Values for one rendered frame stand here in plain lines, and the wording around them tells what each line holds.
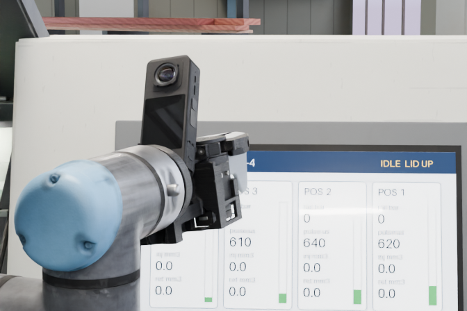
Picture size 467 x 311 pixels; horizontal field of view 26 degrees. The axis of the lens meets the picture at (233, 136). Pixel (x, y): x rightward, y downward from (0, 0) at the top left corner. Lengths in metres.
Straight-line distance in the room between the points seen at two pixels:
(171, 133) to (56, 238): 0.20
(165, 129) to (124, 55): 0.44
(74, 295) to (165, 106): 0.22
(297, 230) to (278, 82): 0.19
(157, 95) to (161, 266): 0.41
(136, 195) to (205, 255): 0.52
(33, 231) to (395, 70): 0.68
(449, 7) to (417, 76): 3.64
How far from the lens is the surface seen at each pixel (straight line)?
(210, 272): 1.28
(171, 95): 0.91
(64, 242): 0.74
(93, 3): 8.59
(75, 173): 0.74
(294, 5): 8.75
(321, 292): 1.28
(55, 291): 0.77
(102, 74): 1.32
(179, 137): 0.89
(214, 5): 8.70
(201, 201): 0.92
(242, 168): 1.01
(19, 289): 0.82
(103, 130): 1.31
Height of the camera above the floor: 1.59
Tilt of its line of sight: 7 degrees down
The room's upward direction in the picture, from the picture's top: straight up
